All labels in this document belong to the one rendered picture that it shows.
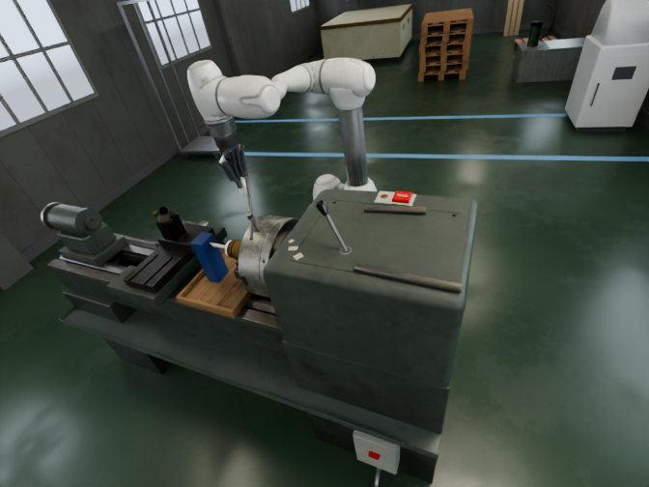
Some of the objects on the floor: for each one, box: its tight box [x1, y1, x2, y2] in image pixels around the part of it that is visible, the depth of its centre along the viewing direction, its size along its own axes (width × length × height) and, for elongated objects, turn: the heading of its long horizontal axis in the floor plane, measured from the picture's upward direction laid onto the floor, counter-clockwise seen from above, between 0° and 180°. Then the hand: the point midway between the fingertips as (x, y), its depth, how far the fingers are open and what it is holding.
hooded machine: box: [565, 0, 649, 131], centre depth 383 cm, size 66×56×130 cm
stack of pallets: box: [418, 8, 474, 81], centre depth 650 cm, size 130×90×93 cm
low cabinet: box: [320, 4, 413, 64], centre depth 865 cm, size 183×226×85 cm
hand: (242, 186), depth 126 cm, fingers closed
